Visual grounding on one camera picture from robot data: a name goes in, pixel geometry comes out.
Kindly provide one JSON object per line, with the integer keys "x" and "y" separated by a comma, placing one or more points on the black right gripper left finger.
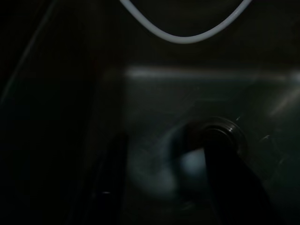
{"x": 110, "y": 187}

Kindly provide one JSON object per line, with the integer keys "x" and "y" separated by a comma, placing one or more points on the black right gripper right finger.
{"x": 234, "y": 192}

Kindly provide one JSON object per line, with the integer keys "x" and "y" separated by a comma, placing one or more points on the metal sink drain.
{"x": 234, "y": 131}

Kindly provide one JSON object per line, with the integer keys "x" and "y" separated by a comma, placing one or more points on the stainless steel sink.
{"x": 211, "y": 93}

